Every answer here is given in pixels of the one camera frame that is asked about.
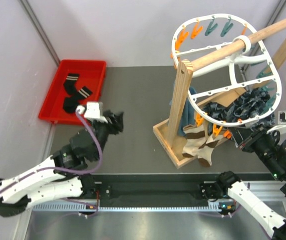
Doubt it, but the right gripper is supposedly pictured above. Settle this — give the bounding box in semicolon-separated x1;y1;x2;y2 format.
229;120;286;180

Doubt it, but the black striped sock lower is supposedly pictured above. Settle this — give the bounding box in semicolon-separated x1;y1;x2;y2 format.
63;86;93;114

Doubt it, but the teal cloth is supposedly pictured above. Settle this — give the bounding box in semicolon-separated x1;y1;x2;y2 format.
177;98;195;137

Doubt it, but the black striped sock upper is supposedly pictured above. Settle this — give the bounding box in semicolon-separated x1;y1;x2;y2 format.
63;73;80;95

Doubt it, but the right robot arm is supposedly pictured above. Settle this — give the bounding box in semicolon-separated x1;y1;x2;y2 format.
200;125;286;240

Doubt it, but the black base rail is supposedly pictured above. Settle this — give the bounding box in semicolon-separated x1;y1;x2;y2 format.
80;173;227;209

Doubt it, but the dark patterned cloth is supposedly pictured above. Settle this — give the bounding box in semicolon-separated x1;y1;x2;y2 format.
203;88;275;123

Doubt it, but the black striped sock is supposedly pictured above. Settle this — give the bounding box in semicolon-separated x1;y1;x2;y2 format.
63;73;80;95
63;86;93;114

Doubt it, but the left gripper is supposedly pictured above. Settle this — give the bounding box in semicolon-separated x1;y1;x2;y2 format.
92;110;125;162

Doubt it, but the white clip hanger frame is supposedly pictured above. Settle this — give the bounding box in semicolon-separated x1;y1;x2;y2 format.
170;12;283;129

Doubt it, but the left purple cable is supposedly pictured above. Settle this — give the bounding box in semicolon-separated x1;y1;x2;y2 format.
0;109;103;218

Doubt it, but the beige brown sock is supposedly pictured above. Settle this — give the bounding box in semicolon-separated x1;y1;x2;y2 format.
182;124;206;158
197;134;223;167

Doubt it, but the wooden rack stand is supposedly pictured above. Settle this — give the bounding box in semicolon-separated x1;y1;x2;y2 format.
153;13;286;169

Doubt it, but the orange clothespin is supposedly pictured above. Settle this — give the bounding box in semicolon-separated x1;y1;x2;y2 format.
195;113;204;127
212;124;223;137
223;130;232;139

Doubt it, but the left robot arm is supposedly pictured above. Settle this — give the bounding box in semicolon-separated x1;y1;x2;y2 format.
0;101;124;218

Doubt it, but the red plastic tray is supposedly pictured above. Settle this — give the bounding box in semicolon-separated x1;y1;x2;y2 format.
38;59;106;125

